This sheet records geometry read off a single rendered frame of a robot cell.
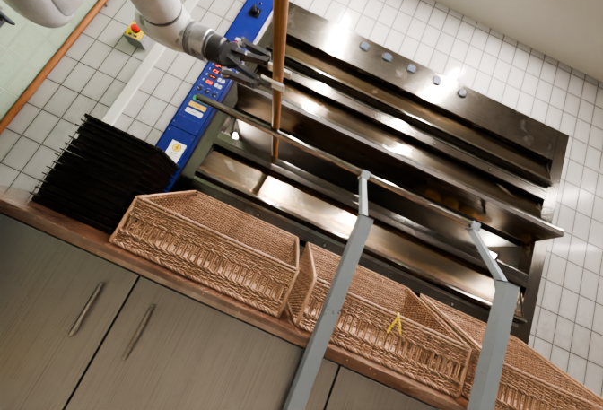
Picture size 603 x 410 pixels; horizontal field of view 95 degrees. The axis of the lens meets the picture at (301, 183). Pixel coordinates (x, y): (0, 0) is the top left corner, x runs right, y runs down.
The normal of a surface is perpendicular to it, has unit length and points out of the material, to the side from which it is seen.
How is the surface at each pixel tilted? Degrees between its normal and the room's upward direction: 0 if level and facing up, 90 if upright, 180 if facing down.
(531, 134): 90
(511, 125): 90
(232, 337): 90
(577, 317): 90
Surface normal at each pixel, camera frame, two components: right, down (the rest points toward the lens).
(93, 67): 0.12, -0.22
